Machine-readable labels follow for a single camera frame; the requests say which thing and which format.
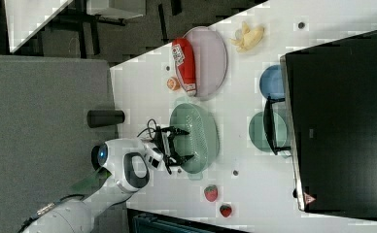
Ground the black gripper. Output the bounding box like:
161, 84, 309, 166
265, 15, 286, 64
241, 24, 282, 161
154, 126, 194, 174

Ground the green plastic strainer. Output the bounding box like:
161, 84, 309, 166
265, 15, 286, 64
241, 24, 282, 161
169, 97, 220, 181

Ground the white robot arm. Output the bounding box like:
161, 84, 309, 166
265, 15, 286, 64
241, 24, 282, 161
17, 126, 192, 233

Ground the light red strawberry toy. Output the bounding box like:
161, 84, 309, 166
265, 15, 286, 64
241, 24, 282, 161
204, 185, 219, 202

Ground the orange slice toy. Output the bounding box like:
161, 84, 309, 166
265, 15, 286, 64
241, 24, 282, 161
166, 77, 181, 91

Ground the dark red strawberry toy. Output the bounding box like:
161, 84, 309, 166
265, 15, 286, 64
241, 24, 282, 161
220, 204, 232, 217

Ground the red ketchup bottle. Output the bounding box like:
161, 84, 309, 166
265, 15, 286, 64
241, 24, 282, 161
172, 38, 196, 96

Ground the lilac round plate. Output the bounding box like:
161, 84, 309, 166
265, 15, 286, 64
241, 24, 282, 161
184, 26, 227, 99

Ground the peeled banana toy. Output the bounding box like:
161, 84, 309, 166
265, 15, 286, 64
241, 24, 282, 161
230, 21, 264, 53

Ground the black toaster oven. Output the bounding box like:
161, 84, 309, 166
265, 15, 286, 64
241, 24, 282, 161
263, 30, 377, 221

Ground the white side table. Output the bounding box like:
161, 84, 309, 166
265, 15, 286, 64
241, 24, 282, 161
4, 0, 73, 53

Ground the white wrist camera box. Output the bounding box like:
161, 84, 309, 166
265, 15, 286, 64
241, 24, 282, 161
145, 144, 163, 170

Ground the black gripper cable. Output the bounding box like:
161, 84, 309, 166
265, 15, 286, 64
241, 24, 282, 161
136, 117, 160, 141

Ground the black cylinder post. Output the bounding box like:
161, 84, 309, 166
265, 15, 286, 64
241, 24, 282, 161
86, 110, 125, 128

